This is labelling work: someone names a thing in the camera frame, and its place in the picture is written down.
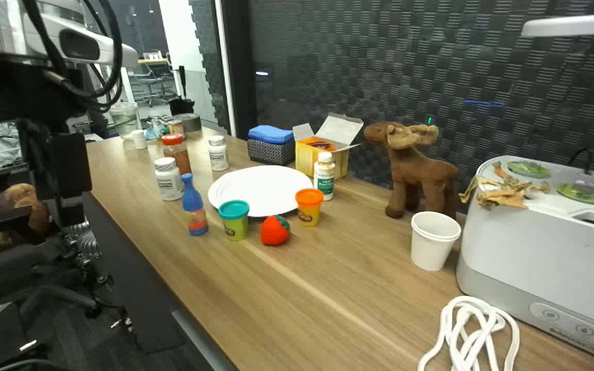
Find orange lid play-doh can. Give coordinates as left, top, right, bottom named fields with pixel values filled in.
left=296, top=189, right=325, bottom=228

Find small white green-label bottle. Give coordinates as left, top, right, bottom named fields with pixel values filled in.
left=315, top=150, right=336, bottom=200

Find teal lid play-doh can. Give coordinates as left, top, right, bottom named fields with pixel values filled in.
left=220, top=200, right=251, bottom=242

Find white pill bottle blue label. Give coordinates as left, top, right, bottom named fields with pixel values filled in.
left=154, top=158, right=185, bottom=200

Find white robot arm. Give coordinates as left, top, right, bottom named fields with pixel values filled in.
left=0, top=0, right=139, bottom=109

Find white round plate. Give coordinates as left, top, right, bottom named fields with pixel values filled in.
left=208, top=165, right=311, bottom=218

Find red strawberry plush toy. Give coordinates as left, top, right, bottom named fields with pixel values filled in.
left=261, top=216, right=291, bottom=246

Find blue toy bottle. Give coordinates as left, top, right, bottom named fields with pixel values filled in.
left=183, top=174, right=208, bottom=237

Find brown moose plush toy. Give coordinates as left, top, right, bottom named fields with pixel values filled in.
left=364, top=123, right=459, bottom=218

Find grey basket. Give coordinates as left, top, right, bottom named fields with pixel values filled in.
left=247, top=139, right=296, bottom=165

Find yellow open cardboard box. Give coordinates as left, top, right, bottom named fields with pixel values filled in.
left=294, top=114, right=364, bottom=180

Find blue folded cloth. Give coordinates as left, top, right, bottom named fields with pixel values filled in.
left=247, top=124, right=294, bottom=145

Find orange lid spice jar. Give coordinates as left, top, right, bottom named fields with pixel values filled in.
left=161, top=135, right=192, bottom=174

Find white paper cup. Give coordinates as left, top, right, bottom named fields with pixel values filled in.
left=410, top=210, right=463, bottom=272

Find small white cup far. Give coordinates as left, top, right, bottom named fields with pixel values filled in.
left=130, top=130, right=147, bottom=150

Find dried brown leaves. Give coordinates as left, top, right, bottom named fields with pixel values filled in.
left=459, top=163, right=552, bottom=210

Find white appliance machine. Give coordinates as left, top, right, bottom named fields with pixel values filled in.
left=457, top=156, right=594, bottom=355

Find black office chair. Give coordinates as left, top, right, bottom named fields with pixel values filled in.
left=0, top=115, right=134, bottom=333

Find white coiled rope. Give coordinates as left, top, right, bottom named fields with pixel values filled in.
left=418, top=295, right=522, bottom=371

